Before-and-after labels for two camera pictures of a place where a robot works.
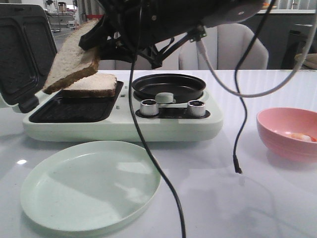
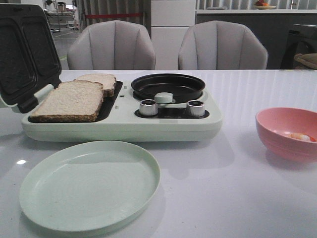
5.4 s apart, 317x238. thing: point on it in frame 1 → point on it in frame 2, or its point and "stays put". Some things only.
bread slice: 72,60 → 73,101
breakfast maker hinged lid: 27,45 stays put
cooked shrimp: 307,138 stays put
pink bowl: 275,125 stays put
